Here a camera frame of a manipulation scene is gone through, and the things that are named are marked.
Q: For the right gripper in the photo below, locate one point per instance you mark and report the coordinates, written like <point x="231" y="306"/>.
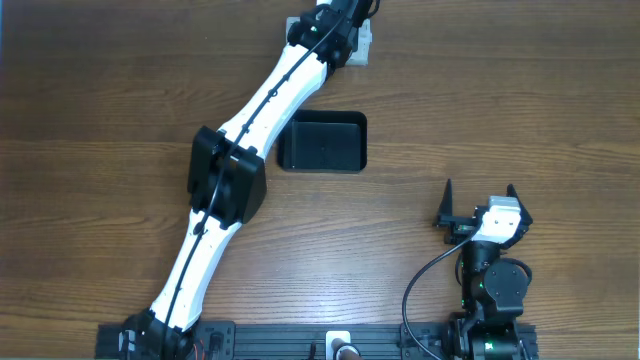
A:
<point x="457" y="225"/>

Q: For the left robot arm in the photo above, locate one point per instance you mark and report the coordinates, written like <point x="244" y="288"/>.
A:
<point x="280" y="100"/>

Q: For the black tray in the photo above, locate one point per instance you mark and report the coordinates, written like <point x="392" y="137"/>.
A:
<point x="325" y="145"/>

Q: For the white test tube rack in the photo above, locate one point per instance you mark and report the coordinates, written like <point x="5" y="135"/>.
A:
<point x="365" y="50"/>

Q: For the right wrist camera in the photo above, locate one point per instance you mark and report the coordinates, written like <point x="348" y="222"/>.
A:
<point x="497" y="220"/>

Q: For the mounting rail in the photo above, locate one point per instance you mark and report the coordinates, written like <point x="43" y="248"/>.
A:
<point x="280" y="342"/>

